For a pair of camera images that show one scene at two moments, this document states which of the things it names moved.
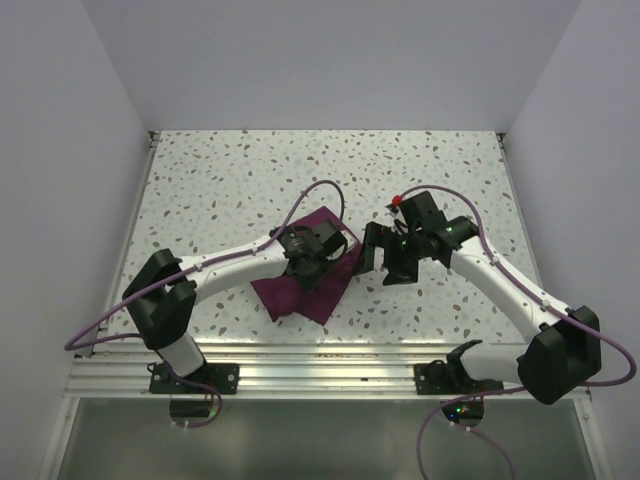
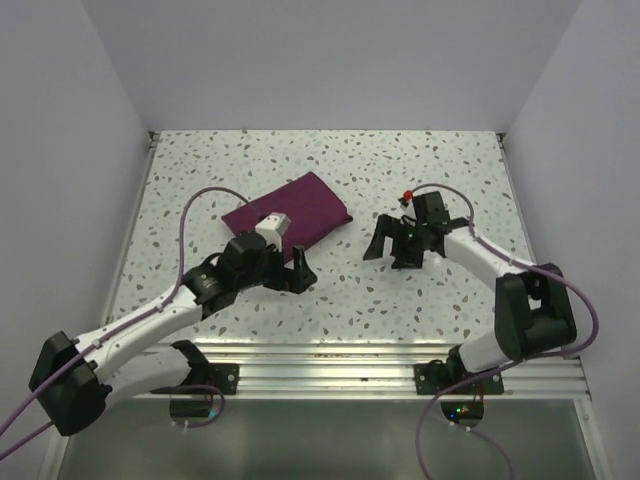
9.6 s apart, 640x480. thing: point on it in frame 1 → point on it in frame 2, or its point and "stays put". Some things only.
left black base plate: (223, 377) stays put
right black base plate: (440, 378) stays put
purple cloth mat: (284, 296) → (311, 207)
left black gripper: (306, 281) → (292, 279)
